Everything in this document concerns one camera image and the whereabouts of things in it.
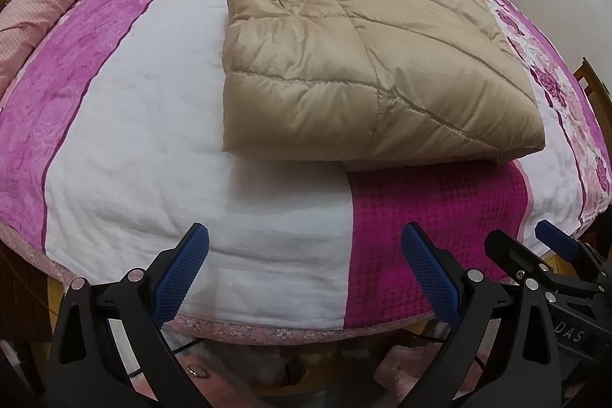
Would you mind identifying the pink rolled quilt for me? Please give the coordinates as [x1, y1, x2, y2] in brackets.
[0, 0, 185, 91]

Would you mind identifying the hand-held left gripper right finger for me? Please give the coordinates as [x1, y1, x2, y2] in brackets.
[399, 221, 558, 408]

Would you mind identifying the pink fluffy towel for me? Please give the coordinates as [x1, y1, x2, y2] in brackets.
[373, 343, 455, 399]

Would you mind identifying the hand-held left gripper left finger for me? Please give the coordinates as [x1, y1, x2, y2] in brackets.
[48, 223, 211, 408]

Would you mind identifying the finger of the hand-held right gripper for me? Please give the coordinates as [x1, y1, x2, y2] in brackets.
[534, 220, 612, 282]
[484, 229, 605, 301]

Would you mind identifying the wooden chair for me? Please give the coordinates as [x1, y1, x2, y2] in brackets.
[573, 57, 612, 127]

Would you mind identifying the black cable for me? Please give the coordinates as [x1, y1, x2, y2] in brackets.
[127, 334, 211, 382]

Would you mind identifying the beige puffer jacket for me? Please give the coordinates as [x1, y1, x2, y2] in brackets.
[221, 0, 547, 172]

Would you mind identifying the pink and white floral bedspread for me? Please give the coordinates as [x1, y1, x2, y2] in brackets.
[0, 0, 612, 342]

